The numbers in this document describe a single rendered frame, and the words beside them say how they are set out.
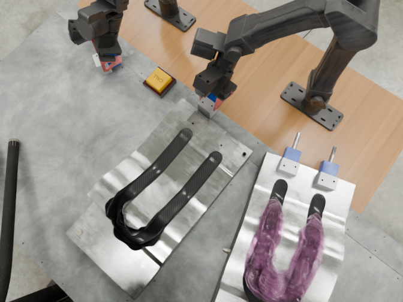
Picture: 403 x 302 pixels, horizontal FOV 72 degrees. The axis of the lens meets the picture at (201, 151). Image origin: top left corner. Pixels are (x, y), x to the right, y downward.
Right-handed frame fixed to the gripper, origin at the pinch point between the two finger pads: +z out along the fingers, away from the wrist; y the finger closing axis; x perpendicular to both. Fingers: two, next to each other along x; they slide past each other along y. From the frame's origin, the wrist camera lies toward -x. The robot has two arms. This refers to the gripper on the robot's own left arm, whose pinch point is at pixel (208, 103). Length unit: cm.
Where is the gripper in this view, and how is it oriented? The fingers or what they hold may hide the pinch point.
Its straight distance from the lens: 87.7
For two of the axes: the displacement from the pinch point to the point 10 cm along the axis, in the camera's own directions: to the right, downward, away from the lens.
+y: 7.7, 6.0, -1.9
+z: -2.8, 6.0, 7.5
